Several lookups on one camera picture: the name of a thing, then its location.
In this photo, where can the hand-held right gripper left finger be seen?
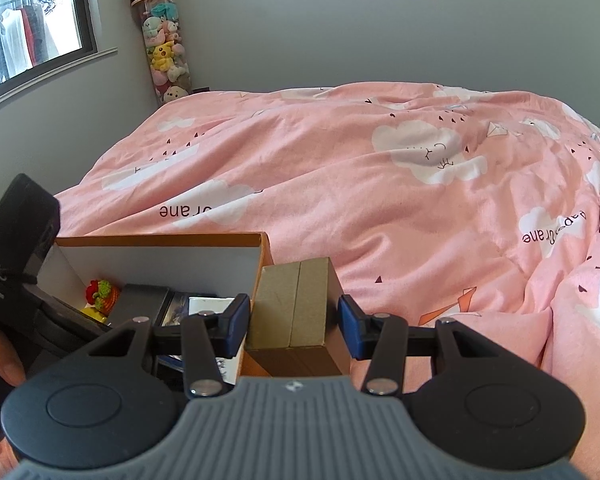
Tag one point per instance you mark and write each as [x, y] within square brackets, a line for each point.
[237, 319]

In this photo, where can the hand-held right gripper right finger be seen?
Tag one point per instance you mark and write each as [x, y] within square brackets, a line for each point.
[350, 324]

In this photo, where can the blue printed card box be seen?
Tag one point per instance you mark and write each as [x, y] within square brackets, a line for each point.
[200, 306]

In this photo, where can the brown cardboard box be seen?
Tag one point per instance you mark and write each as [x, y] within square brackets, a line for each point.
[290, 305]

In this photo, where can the orange storage box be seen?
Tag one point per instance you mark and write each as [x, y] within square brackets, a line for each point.
[180, 260]

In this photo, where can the person's left hand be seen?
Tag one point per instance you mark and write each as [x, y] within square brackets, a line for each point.
[0, 352]

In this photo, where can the pink cloud printed blanket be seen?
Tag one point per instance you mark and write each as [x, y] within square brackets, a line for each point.
[380, 235]

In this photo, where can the grey box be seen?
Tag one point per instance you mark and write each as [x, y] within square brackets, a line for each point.
[142, 302]

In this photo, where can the red and green crochet toy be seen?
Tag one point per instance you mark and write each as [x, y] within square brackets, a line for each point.
[101, 294]

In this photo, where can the hanging clothes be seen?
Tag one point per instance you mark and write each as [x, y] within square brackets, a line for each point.
[15, 45]

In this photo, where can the window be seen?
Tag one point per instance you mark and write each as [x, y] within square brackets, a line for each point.
[30, 25]

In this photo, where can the clear tube of plush toys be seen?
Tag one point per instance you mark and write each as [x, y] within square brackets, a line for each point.
[165, 50]

